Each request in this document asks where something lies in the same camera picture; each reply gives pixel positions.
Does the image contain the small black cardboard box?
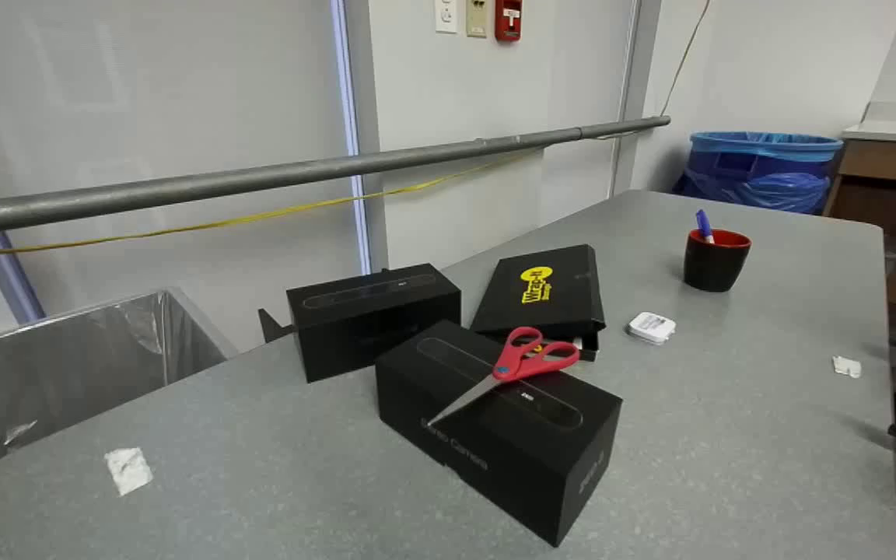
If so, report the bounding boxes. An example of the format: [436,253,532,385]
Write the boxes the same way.
[283,262,464,385]

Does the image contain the grey metal rail pipe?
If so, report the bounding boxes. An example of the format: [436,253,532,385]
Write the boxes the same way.
[0,112,674,239]

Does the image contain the blue pen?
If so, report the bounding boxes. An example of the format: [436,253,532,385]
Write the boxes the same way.
[693,208,717,248]

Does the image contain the beige wall plate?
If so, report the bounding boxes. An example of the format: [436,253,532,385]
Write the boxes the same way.
[464,0,492,39]

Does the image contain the wooden desk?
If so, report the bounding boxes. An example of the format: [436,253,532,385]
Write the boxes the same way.
[824,98,896,313]

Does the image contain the white power adapter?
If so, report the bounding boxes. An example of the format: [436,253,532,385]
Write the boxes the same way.
[625,309,678,347]

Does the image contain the large black cardboard box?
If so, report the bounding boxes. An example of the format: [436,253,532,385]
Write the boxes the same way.
[373,317,625,551]

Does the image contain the grey bin with clear liner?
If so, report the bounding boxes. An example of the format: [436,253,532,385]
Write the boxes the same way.
[0,286,233,490]

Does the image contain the blue trash bin with bag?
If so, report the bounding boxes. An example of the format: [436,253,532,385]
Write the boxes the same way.
[673,127,847,219]

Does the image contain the yellow cable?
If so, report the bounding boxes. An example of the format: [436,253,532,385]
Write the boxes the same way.
[0,153,552,268]

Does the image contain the red handled scissors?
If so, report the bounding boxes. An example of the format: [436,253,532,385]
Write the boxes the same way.
[424,323,584,430]

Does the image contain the white light switch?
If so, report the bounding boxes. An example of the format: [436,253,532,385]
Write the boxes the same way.
[432,0,464,35]

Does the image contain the flat black box yellow logo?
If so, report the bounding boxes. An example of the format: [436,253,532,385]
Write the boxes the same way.
[470,244,610,363]

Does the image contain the small white paper scrap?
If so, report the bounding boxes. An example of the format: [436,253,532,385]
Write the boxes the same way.
[829,352,866,381]

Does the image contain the red and black mug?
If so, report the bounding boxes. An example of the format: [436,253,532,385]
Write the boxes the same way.
[681,228,755,295]

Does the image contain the white paper label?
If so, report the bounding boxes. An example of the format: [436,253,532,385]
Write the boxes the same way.
[101,445,156,499]

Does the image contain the red fire alarm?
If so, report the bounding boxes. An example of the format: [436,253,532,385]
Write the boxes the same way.
[492,0,525,45]

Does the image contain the black table bracket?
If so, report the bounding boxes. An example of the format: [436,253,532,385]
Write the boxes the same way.
[256,306,297,345]

